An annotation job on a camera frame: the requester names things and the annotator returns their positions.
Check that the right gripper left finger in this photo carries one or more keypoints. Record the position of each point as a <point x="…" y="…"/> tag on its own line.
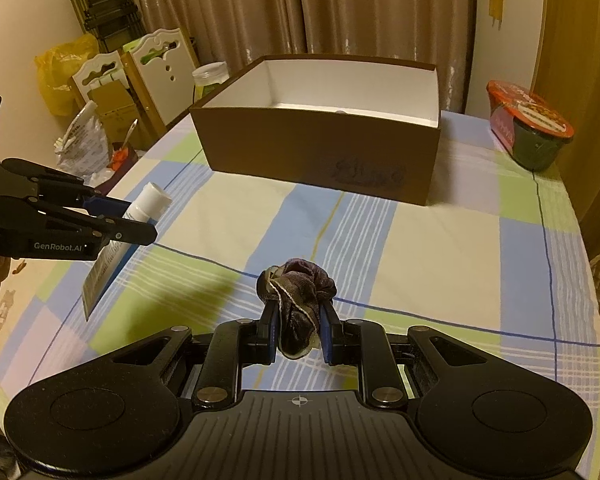
<point x="264" y="341"/>

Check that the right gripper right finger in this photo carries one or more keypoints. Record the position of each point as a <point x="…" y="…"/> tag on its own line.
<point x="333" y="339"/>

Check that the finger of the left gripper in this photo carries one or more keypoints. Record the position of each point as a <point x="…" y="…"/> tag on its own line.
<point x="128" y="231"/>
<point x="104" y="206"/>

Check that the white cream tube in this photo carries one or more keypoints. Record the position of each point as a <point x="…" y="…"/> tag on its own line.
<point x="147" y="209"/>

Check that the dark scrunchie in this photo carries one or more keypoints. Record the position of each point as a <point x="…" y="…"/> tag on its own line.
<point x="301" y="289"/>

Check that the crumpled plastic bag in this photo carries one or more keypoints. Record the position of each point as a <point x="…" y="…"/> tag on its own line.
<point x="84" y="149"/>

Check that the white chair back left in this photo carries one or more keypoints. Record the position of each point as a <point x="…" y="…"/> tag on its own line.
<point x="102" y="79"/>

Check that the white chair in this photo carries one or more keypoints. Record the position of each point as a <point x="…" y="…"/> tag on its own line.
<point x="102" y="79"/>
<point x="160" y="70"/>

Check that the yellow plastic bag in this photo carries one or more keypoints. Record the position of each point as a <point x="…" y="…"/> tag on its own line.
<point x="55" y="68"/>

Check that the white chair back right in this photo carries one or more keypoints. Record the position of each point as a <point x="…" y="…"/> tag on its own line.
<point x="160" y="70"/>

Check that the white plastic jar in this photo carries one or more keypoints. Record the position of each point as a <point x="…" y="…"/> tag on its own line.
<point x="208" y="77"/>

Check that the checkered tablecloth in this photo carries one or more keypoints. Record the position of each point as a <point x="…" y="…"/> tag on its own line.
<point x="495" y="258"/>

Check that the black folding step ladder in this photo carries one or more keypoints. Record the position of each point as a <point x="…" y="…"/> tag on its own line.
<point x="113" y="23"/>

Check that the brown cardboard box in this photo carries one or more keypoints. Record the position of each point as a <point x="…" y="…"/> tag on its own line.
<point x="352" y="123"/>

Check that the beige curtain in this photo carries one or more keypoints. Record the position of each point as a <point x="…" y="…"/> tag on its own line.
<point x="438" y="32"/>

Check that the red lid noodle cup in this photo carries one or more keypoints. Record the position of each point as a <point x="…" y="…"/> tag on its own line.
<point x="530" y="130"/>

